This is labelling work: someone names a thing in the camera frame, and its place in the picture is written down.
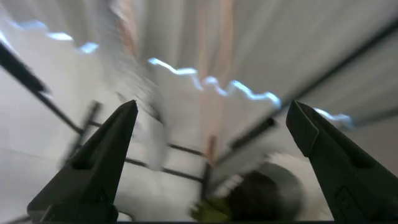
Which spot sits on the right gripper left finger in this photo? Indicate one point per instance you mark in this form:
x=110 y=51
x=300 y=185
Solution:
x=93 y=174

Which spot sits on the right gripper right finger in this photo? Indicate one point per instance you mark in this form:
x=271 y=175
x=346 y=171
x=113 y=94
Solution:
x=357 y=174

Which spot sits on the green garment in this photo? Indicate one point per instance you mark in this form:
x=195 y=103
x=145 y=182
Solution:
x=211 y=213

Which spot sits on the white laundry basket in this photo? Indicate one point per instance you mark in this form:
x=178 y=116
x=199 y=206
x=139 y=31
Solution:
x=298 y=186

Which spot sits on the black clothes rack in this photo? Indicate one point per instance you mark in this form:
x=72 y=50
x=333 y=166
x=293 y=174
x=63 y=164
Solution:
x=18 y=70

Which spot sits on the white curtain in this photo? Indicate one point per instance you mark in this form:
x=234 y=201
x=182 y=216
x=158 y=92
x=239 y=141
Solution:
x=280 y=46

